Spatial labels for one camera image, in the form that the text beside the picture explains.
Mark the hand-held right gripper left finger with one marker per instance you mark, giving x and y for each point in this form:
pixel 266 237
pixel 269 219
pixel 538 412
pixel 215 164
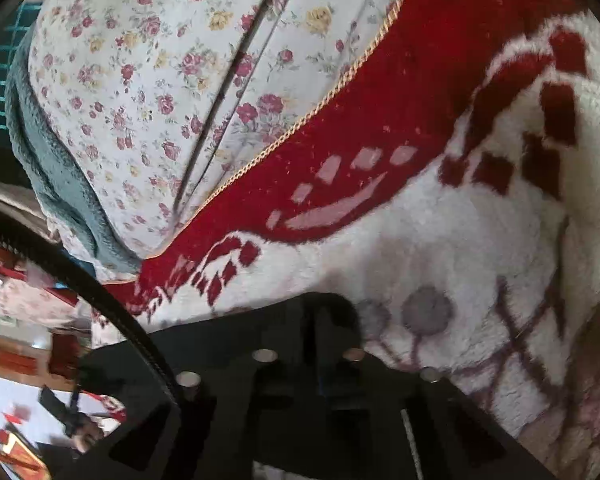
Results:
pixel 300 340

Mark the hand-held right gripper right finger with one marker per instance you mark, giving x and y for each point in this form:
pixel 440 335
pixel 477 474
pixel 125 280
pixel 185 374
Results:
pixel 336 345

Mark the red and white fleece blanket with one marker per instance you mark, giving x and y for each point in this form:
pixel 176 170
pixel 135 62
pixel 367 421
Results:
pixel 430 240

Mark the black ribbed curved rim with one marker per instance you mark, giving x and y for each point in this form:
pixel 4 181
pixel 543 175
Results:
pixel 95 290

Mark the floral white pillow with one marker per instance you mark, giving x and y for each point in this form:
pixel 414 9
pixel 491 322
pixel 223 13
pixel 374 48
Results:
pixel 170 85

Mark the grey-blue fleece blanket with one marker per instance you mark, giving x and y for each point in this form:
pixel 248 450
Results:
pixel 55 170

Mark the teal plastic crate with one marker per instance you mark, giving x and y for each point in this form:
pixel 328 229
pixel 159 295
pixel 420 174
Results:
pixel 10 75

